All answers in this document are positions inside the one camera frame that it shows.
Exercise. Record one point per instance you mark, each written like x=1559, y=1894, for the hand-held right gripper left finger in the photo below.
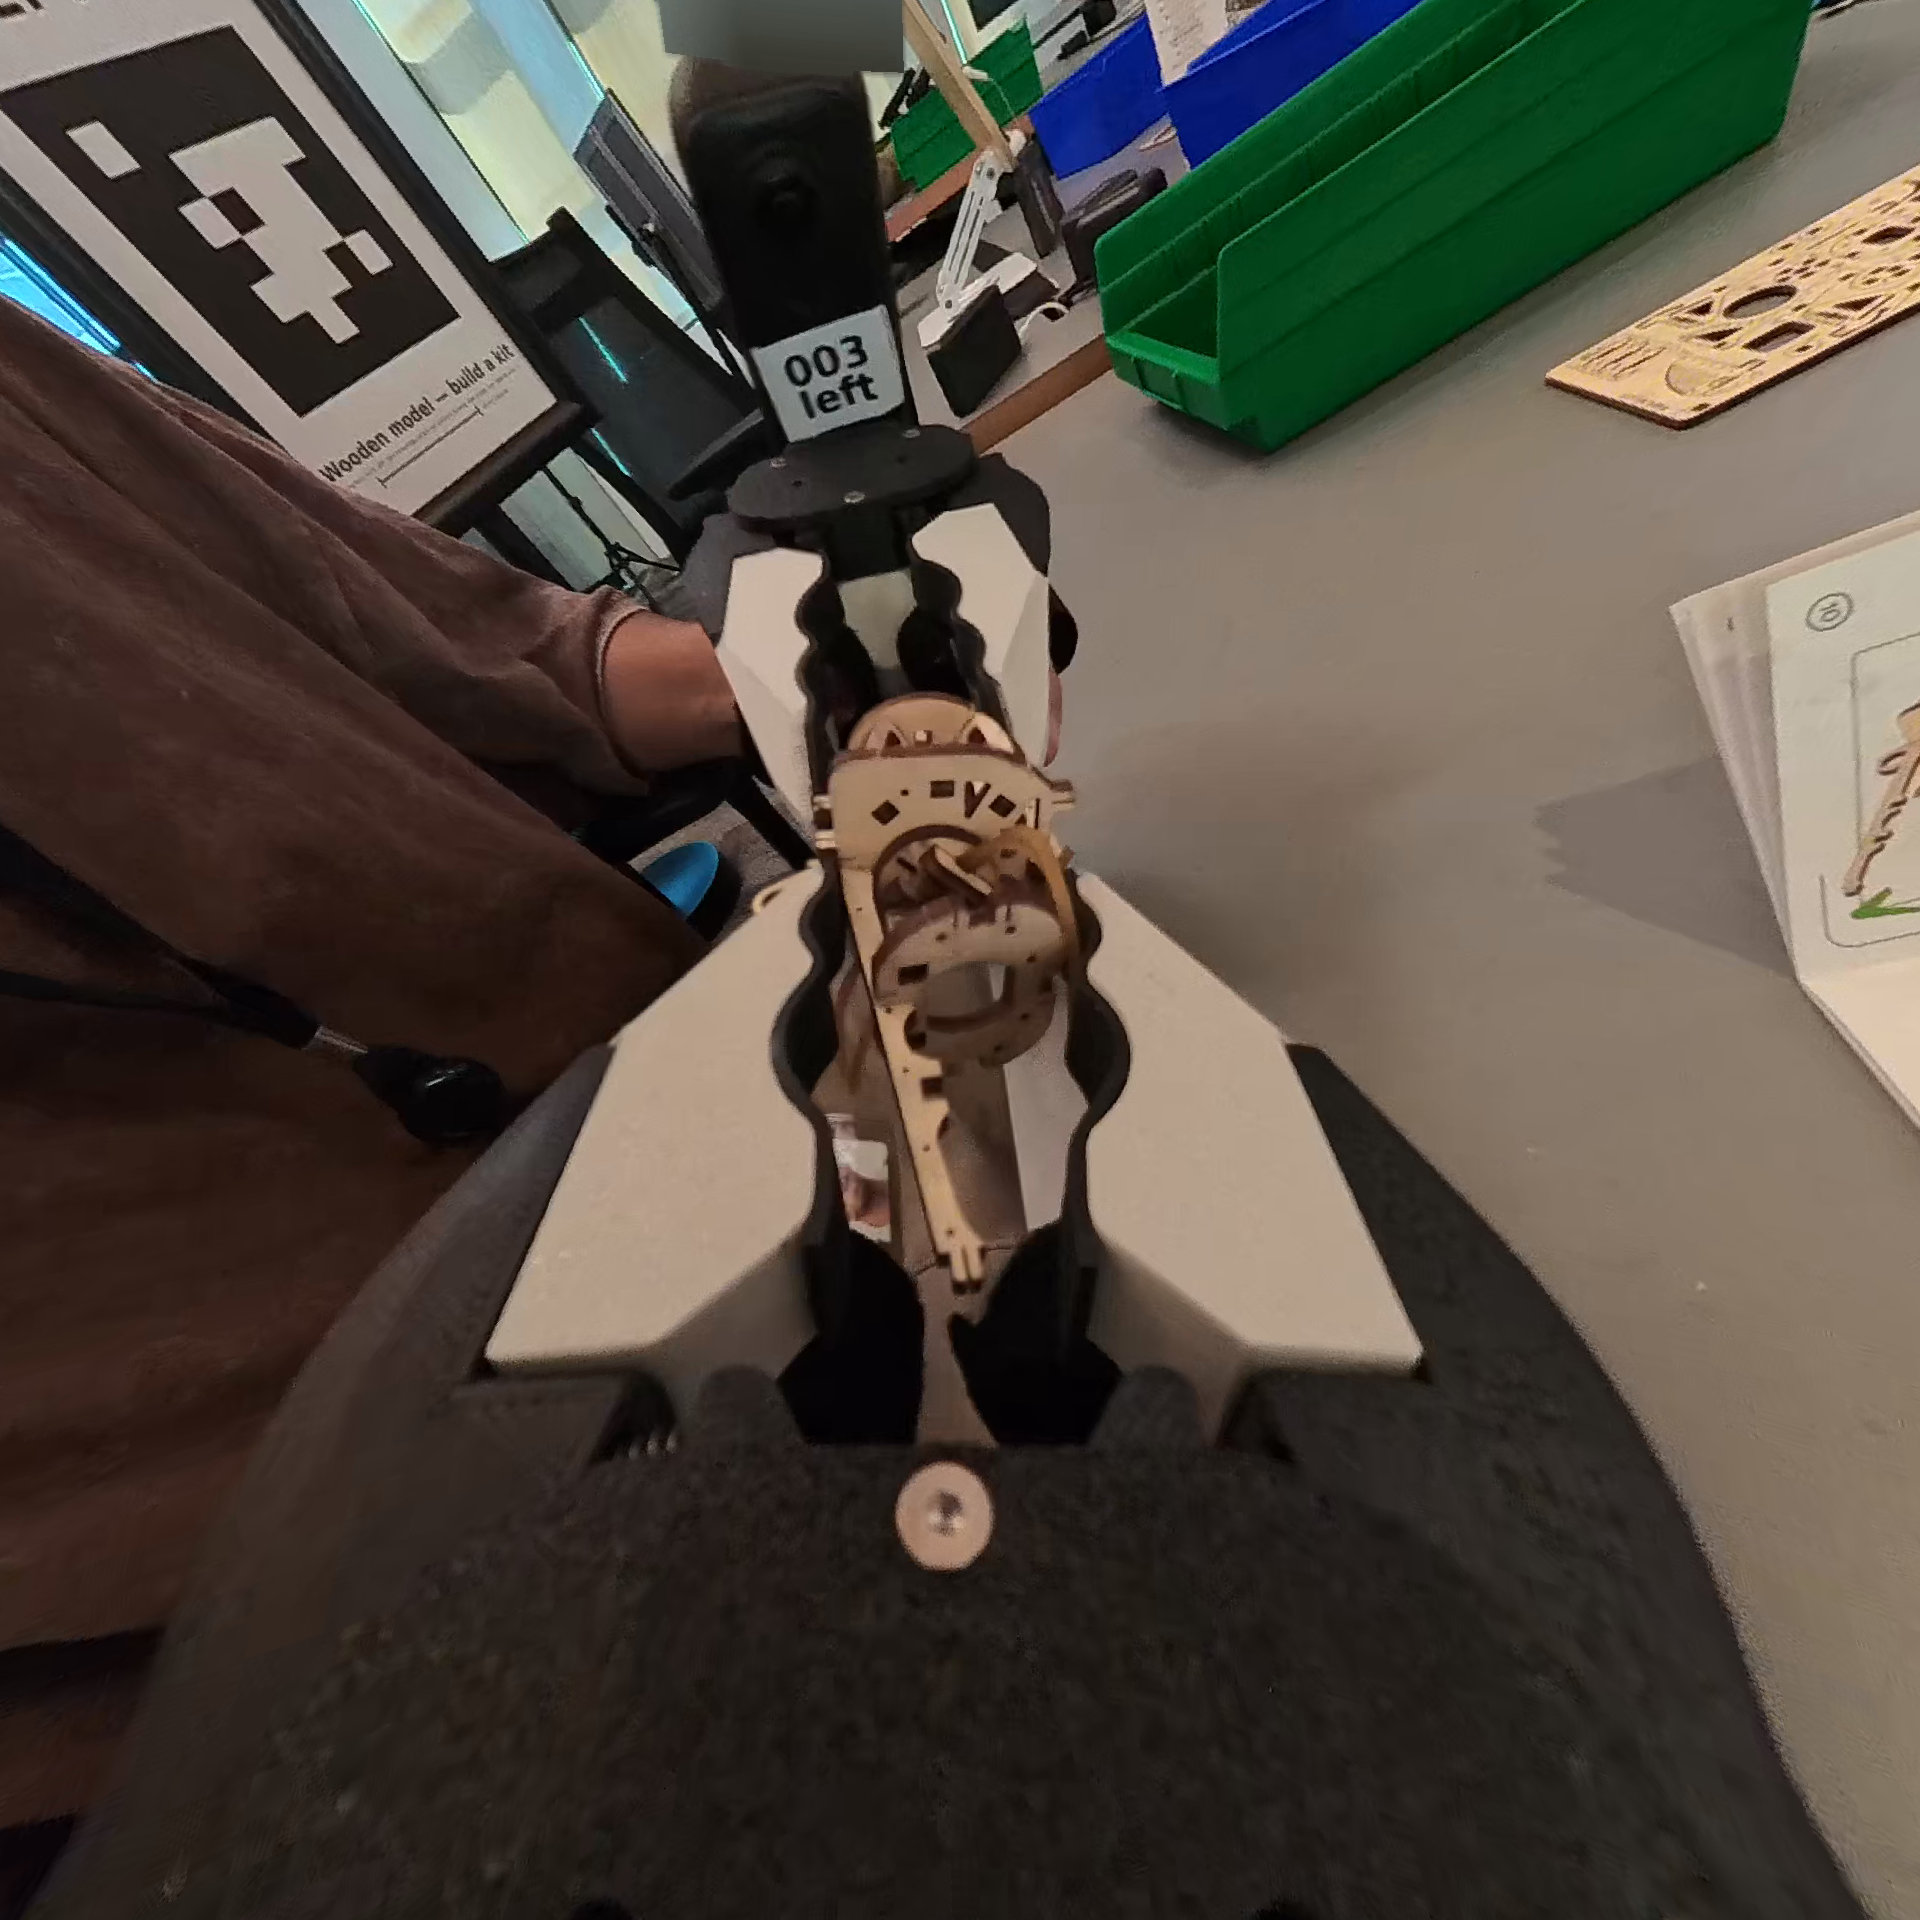
x=660, y=1199

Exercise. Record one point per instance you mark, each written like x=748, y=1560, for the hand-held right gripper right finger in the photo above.
x=1260, y=1199

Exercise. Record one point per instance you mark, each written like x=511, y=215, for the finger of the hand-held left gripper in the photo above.
x=772, y=676
x=1007, y=600

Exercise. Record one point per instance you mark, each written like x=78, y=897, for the wooden model assembly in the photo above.
x=930, y=903

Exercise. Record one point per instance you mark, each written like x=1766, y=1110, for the wooden parts sheet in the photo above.
x=1752, y=301

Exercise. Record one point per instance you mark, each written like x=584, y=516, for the person's left forearm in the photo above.
x=668, y=687

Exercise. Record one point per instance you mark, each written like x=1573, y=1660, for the white desk stand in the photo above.
x=976, y=285

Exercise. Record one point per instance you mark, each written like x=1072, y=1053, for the small green bin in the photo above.
x=961, y=106

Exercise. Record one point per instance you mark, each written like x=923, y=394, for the black office chair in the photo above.
x=631, y=360

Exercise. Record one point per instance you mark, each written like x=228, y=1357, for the small blue object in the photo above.
x=690, y=877

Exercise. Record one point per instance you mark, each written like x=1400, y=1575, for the blue plastic bin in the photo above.
x=1111, y=88

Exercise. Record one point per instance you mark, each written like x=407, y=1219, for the black framed tag sign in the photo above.
x=256, y=223

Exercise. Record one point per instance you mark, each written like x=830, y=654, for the green plastic bin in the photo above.
x=1424, y=195

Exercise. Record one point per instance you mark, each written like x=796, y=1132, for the instruction booklet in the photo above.
x=1844, y=778

